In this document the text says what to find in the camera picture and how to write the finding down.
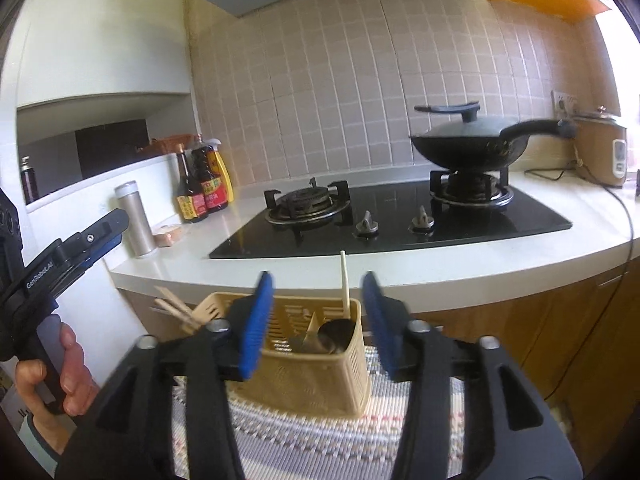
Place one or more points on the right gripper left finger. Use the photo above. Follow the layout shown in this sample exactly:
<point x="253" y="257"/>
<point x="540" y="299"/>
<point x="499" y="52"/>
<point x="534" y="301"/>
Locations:
<point x="126" y="434"/>

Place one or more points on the steel thermos flask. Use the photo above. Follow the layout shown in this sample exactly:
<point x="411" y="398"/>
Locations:
<point x="139" y="232"/>

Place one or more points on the person left hand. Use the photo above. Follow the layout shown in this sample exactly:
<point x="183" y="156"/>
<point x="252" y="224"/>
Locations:
<point x="76" y="382"/>

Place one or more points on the small pink box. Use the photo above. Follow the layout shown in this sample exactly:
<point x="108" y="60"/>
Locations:
<point x="167" y="235"/>

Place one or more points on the yellow plastic utensil basket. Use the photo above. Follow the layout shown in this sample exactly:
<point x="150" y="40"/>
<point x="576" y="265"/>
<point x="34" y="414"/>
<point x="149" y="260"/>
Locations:
<point x="319" y="385"/>

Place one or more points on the striped woven table mat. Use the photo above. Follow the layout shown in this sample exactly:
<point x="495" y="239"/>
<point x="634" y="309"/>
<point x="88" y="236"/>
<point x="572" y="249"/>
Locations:
<point x="275" y="444"/>

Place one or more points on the black wok with lid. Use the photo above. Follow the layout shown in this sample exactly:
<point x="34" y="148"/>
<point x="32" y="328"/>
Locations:
<point x="477" y="143"/>

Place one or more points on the woven basket on shelf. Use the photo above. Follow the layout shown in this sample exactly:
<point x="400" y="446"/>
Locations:
<point x="167" y="145"/>

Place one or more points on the brown rice cooker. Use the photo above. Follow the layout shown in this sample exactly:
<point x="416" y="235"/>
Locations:
<point x="600" y="147"/>

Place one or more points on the wooden chopstick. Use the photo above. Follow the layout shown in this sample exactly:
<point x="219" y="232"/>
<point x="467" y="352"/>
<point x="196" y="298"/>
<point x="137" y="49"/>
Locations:
<point x="187" y="323"/>
<point x="169" y="296"/>
<point x="345" y="285"/>

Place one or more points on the large soy sauce bottle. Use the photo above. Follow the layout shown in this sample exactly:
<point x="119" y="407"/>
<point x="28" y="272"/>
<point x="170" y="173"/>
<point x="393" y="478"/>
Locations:
<point x="213" y="188"/>

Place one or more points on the person left forearm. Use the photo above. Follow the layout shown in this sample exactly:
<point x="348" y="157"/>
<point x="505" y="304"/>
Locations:
<point x="40" y="450"/>

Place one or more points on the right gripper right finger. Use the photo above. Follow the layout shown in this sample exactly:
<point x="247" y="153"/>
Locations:
<point x="395" y="339"/>

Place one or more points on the dark soy sauce bottle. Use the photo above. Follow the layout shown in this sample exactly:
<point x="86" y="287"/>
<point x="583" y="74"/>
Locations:
<point x="190" y="195"/>

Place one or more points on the black spoon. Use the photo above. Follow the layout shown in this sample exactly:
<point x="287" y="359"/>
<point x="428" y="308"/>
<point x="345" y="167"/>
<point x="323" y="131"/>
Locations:
<point x="335" y="335"/>

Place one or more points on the yellow oil bottle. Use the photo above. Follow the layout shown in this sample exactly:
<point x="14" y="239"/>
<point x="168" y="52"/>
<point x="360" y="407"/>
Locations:
<point x="218" y="166"/>

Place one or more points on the black gas stove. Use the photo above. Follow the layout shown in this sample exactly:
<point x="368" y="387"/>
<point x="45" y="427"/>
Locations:
<point x="450" y="208"/>

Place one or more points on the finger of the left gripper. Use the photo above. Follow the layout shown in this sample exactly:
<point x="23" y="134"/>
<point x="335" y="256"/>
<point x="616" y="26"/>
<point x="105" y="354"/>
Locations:
<point x="83" y="249"/>

